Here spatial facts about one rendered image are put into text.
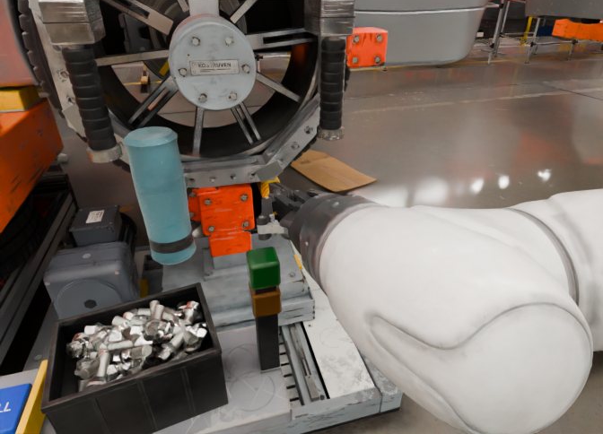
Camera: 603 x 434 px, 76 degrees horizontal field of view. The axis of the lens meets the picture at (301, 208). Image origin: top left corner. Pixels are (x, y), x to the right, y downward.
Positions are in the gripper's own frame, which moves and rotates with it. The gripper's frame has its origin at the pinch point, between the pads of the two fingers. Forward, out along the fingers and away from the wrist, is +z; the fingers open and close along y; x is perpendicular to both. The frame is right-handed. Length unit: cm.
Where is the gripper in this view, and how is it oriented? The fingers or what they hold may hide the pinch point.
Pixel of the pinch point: (280, 195)
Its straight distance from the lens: 55.1
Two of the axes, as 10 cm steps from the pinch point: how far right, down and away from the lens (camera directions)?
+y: -9.4, 1.7, -2.9
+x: 0.9, 9.6, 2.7
